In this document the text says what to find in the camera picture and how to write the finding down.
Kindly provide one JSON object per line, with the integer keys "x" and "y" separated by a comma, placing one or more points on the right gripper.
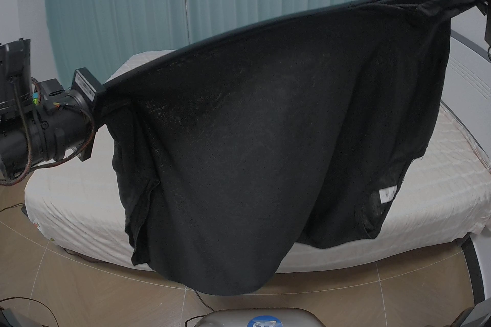
{"x": 488, "y": 11}

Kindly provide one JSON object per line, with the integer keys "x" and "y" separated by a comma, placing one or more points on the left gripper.
{"x": 61, "y": 130}

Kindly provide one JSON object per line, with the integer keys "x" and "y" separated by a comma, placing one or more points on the black polo shirt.
{"x": 268, "y": 126}

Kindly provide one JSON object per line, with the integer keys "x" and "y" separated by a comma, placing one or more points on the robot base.
{"x": 261, "y": 317}

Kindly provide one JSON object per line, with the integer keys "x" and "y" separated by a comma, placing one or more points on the bed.
{"x": 441, "y": 183}

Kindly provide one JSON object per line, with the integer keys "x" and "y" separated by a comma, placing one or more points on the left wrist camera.
{"x": 51, "y": 87}

